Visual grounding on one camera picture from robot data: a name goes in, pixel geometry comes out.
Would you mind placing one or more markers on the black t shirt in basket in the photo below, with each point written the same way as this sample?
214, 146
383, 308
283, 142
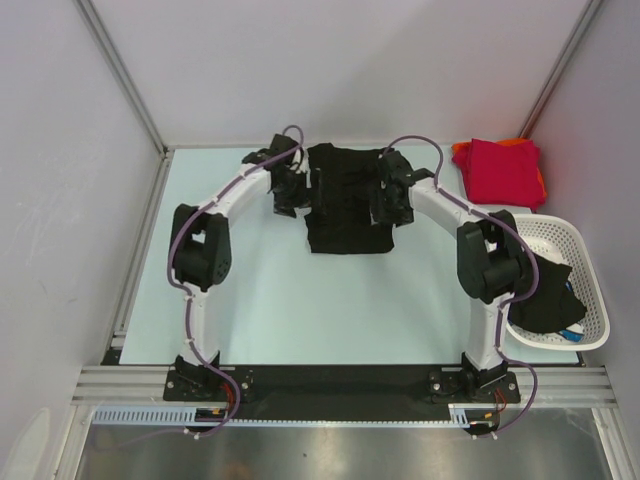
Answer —
553, 306

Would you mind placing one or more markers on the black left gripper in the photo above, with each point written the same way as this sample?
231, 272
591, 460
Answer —
287, 206

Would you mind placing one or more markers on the white plastic laundry basket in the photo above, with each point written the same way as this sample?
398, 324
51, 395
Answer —
560, 242

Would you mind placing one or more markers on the aluminium corner post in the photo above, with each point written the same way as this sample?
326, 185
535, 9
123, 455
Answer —
580, 31
114, 61

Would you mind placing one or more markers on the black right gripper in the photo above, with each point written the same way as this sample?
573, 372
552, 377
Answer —
380, 213

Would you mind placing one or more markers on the blue white garment in basket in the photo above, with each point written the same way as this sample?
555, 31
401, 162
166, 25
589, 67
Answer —
573, 333

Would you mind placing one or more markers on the left aluminium corner post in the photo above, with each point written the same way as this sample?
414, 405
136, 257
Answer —
114, 61

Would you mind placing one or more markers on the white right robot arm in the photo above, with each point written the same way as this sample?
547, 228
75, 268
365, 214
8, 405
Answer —
494, 265

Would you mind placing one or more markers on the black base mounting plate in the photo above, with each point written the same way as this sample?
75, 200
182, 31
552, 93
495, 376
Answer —
339, 393

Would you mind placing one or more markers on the black t shirt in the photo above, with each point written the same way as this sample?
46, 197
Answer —
339, 222
553, 306

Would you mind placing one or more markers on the folded red t shirt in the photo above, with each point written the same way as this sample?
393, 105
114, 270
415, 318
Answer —
500, 170

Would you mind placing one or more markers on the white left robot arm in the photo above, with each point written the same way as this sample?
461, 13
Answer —
200, 256

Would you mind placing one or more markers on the right aluminium corner post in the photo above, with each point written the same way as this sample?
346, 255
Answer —
580, 31

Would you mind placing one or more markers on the white slotted cable duct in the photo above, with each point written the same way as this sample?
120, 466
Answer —
167, 416

